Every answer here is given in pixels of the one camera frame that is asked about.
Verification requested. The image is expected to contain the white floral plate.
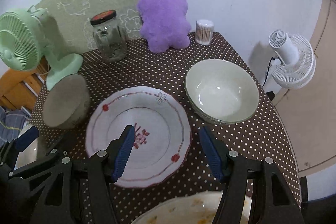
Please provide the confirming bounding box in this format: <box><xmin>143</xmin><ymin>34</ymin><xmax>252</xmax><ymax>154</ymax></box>
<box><xmin>85</xmin><ymin>86</ymin><xmax>191</xmax><ymax>188</ymax></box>

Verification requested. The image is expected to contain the grey-green ceramic bowl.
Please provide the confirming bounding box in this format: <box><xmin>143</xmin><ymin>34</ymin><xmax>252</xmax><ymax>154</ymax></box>
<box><xmin>42</xmin><ymin>74</ymin><xmax>91</xmax><ymax>130</ymax></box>

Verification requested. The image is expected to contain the pale green large bowl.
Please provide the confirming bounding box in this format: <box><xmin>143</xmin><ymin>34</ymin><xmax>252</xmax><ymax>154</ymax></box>
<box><xmin>185</xmin><ymin>59</ymin><xmax>260</xmax><ymax>124</ymax></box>

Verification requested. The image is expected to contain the blue checkered clothes pile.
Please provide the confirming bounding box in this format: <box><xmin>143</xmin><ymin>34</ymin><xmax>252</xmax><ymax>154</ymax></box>
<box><xmin>0</xmin><ymin>106</ymin><xmax>30</xmax><ymax>147</ymax></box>

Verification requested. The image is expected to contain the yellow patterned plate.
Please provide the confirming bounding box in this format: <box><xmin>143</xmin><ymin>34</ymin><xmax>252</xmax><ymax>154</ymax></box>
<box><xmin>131</xmin><ymin>190</ymin><xmax>253</xmax><ymax>224</ymax></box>

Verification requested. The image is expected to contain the wooden chair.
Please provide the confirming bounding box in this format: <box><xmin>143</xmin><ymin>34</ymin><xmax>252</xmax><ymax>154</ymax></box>
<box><xmin>0</xmin><ymin>57</ymin><xmax>49</xmax><ymax>110</ymax></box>

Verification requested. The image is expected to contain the green desk fan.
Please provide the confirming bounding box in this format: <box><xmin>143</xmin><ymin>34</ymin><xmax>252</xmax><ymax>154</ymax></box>
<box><xmin>1</xmin><ymin>6</ymin><xmax>83</xmax><ymax>90</ymax></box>

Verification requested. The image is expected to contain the white small fan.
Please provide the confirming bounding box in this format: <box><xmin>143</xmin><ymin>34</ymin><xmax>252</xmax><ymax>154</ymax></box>
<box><xmin>269</xmin><ymin>30</ymin><xmax>316</xmax><ymax>89</ymax></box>

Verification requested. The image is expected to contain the glass jar black lid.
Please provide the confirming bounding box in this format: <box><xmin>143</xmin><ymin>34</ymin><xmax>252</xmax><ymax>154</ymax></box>
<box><xmin>89</xmin><ymin>10</ymin><xmax>127</xmax><ymax>63</ymax></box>

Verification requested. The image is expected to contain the cotton swab container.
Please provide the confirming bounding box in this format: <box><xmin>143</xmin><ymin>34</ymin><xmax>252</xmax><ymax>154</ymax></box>
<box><xmin>195</xmin><ymin>19</ymin><xmax>214</xmax><ymax>46</ymax></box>

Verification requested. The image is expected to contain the purple plush toy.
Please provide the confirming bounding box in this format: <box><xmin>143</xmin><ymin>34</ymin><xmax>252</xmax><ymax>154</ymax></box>
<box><xmin>137</xmin><ymin>0</ymin><xmax>191</xmax><ymax>53</ymax></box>

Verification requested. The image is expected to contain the black fan power cable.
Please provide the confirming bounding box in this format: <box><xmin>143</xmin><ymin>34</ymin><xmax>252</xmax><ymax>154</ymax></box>
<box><xmin>261</xmin><ymin>56</ymin><xmax>276</xmax><ymax>88</ymax></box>

